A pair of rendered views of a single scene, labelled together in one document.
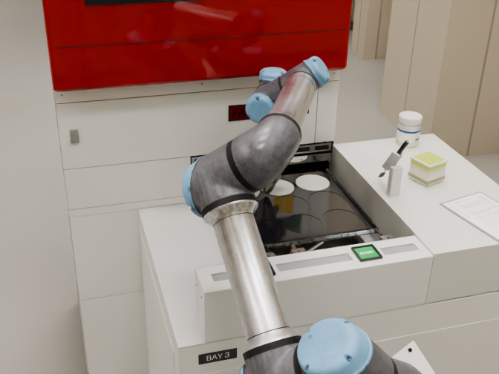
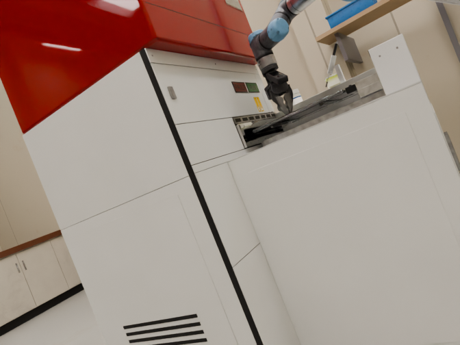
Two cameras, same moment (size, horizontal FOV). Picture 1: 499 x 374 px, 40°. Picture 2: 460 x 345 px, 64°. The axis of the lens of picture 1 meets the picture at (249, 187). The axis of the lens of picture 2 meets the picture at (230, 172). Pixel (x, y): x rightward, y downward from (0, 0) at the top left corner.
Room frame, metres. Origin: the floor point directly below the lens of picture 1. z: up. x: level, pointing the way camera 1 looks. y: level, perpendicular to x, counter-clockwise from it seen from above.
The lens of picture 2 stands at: (0.84, 1.19, 0.79)
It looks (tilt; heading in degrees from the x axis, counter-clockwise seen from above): 0 degrees down; 317
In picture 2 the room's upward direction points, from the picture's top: 22 degrees counter-clockwise
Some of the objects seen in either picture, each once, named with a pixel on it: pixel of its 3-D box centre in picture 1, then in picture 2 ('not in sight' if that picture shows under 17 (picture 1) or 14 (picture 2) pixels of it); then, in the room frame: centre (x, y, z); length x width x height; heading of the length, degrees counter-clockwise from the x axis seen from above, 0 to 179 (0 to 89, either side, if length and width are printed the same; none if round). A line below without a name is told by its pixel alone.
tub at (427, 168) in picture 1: (427, 168); (335, 82); (1.71, -0.50, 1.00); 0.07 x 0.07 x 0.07; 35
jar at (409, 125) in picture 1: (408, 129); (295, 99); (1.95, -0.49, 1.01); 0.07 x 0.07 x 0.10
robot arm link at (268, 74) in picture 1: (272, 90); (260, 45); (1.72, -0.06, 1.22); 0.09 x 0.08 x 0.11; 165
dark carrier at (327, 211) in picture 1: (289, 205); (308, 110); (1.67, -0.12, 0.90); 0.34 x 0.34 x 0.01; 17
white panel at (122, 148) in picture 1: (204, 139); (231, 107); (1.83, 0.13, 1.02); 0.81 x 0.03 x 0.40; 107
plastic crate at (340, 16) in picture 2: not in sight; (353, 14); (1.97, -1.67, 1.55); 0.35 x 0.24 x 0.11; 13
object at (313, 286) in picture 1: (314, 286); (400, 70); (1.30, -0.16, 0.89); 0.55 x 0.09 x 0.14; 107
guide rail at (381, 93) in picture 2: not in sight; (320, 120); (1.58, -0.02, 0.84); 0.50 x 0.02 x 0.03; 17
